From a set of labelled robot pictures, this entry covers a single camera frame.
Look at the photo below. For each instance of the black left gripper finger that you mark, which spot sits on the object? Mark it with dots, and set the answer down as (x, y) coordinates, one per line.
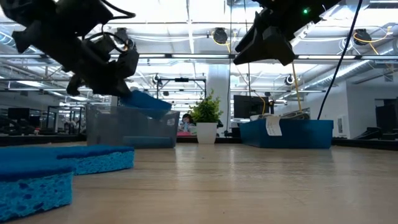
(105, 85)

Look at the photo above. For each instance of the black monitor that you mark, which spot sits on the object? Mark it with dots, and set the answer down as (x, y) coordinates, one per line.
(248, 105)

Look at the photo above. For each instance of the black background camera frame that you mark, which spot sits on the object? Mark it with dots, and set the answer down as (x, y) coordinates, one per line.
(182, 80)

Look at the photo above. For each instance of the person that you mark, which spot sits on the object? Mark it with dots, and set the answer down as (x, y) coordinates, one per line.
(186, 124)

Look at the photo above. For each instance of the grey translucent plastic bin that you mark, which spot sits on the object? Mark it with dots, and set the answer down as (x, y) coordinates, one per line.
(109, 124)

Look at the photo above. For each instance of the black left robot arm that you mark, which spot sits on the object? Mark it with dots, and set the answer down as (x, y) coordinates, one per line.
(77, 15)

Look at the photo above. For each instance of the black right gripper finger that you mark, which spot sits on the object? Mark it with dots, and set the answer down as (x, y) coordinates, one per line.
(267, 46)
(253, 32)

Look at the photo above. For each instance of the white paper tag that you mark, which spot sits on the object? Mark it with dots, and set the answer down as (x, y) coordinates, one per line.
(273, 126)

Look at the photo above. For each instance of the blue wavy sponge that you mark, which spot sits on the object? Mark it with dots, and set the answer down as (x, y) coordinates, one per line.
(146, 104)
(31, 193)
(102, 161)

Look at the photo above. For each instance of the black aluminium rig frame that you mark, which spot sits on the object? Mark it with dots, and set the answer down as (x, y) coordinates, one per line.
(40, 140)

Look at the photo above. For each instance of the green plant in white pot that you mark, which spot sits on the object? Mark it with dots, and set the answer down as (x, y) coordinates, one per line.
(206, 112)

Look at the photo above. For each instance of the grey waffle dish cloth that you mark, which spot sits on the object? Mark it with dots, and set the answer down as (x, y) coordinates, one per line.
(295, 115)

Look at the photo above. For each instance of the teal plastic bin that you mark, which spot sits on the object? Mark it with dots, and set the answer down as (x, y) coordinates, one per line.
(295, 133)

